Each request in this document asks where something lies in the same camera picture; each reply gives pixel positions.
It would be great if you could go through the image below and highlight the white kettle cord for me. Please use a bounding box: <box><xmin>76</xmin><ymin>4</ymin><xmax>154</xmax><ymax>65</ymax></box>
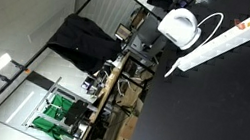
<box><xmin>163</xmin><ymin>5</ymin><xmax>225</xmax><ymax>86</ymax></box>

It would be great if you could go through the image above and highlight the white power strip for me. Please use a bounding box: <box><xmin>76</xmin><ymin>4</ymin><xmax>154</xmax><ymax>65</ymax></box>
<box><xmin>175</xmin><ymin>17</ymin><xmax>250</xmax><ymax>71</ymax></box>

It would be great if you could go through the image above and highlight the wooden workbench in background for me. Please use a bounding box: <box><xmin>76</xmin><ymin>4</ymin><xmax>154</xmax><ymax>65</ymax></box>
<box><xmin>82</xmin><ymin>52</ymin><xmax>131</xmax><ymax>140</ymax></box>

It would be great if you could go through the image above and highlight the black hanging cloth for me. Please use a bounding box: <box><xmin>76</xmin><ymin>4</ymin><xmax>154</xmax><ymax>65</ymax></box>
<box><xmin>46</xmin><ymin>13</ymin><xmax>122</xmax><ymax>75</ymax></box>

